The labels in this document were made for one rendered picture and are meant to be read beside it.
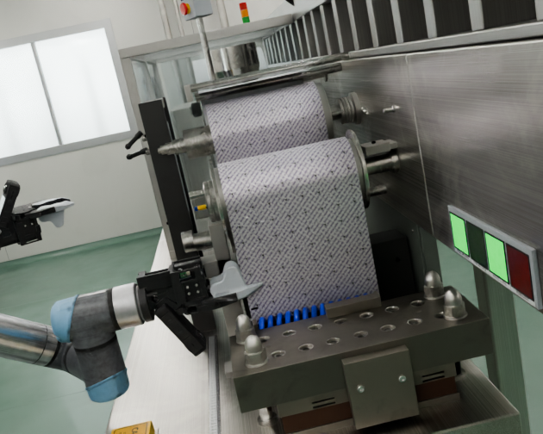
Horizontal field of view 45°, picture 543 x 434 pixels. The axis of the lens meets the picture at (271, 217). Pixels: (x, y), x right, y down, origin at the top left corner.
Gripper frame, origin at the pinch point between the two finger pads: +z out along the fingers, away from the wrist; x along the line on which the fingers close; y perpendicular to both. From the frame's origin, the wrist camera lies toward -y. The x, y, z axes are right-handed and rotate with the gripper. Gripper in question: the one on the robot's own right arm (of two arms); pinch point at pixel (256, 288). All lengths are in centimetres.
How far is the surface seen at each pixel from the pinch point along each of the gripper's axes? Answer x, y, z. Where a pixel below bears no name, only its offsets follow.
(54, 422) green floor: 188, -109, -110
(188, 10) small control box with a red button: 59, 54, -1
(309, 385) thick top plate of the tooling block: -20.0, -10.2, 4.6
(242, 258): -0.2, 5.9, -1.2
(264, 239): -0.2, 8.4, 3.1
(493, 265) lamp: -34.8, 7.9, 29.3
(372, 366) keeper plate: -22.0, -8.5, 14.2
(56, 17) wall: 556, 118, -128
